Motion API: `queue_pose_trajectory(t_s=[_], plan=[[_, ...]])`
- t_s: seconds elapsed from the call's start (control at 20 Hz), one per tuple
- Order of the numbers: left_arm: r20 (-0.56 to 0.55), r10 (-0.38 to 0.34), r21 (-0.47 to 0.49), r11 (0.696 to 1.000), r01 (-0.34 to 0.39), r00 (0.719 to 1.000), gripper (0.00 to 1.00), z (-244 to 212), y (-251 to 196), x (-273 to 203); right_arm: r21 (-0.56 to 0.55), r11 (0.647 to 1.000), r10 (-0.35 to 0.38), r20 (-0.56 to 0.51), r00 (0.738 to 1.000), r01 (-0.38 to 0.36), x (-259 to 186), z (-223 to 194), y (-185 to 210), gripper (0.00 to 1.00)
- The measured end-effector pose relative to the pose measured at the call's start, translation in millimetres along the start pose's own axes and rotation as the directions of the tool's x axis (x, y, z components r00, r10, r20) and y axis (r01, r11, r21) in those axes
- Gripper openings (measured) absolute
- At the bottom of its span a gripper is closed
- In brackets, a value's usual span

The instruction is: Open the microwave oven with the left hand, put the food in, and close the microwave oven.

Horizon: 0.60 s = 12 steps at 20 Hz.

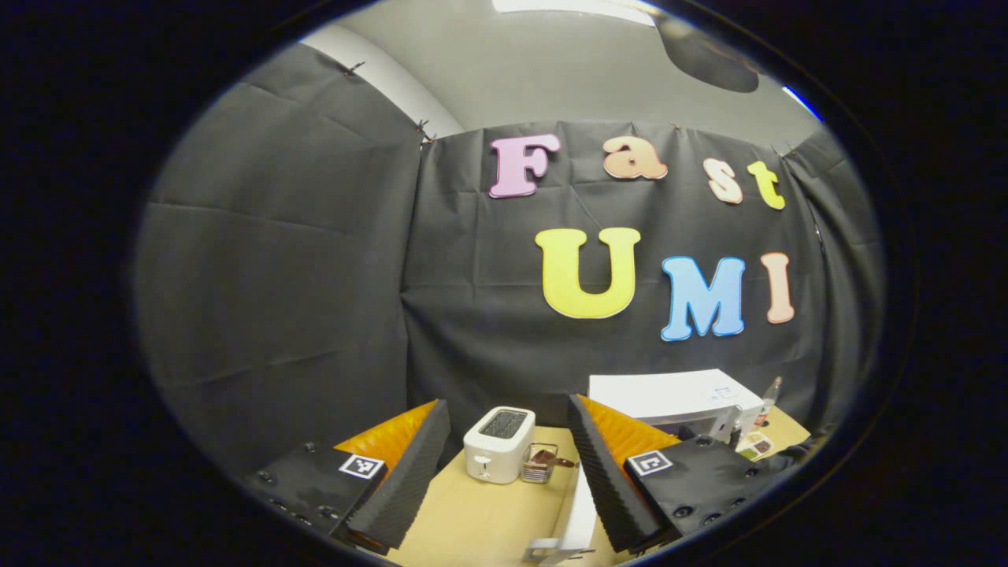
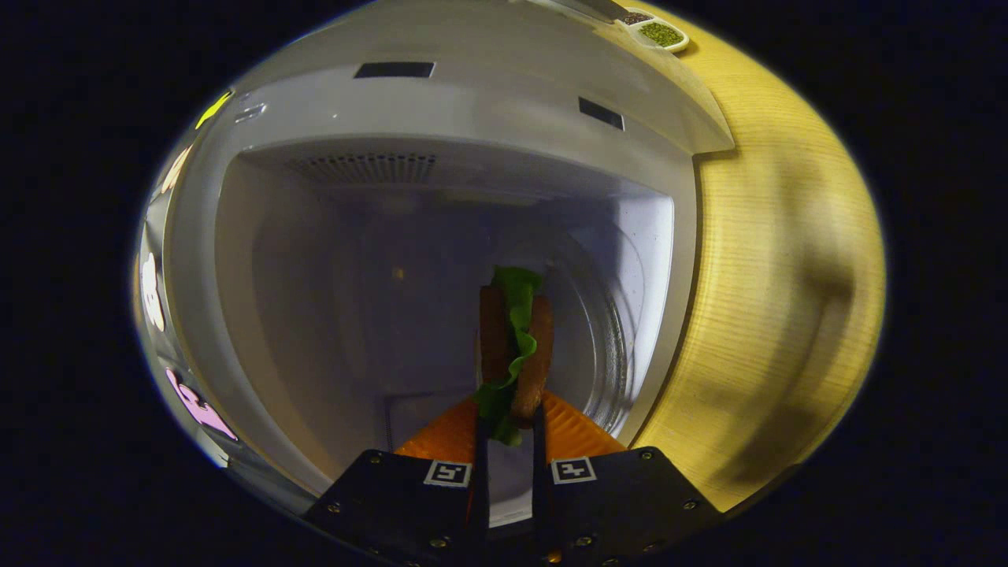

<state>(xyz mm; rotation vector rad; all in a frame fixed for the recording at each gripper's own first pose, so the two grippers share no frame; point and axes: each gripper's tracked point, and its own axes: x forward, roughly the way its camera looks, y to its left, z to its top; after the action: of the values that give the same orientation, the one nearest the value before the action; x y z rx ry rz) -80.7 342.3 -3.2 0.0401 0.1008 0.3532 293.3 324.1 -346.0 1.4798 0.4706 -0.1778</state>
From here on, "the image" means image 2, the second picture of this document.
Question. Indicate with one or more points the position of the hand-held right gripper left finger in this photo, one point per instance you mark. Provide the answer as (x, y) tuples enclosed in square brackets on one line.
[(480, 488)]

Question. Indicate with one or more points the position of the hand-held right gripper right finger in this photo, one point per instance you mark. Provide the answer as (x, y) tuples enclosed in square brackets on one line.
[(540, 488)]

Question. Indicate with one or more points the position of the lettuce sandwich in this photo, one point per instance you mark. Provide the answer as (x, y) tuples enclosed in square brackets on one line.
[(535, 354)]

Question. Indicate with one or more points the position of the white microwave oven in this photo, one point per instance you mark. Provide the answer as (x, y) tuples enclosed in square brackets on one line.
[(354, 315)]

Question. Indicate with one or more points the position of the white divided seasoning dish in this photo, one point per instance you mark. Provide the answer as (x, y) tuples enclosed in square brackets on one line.
[(660, 34)]

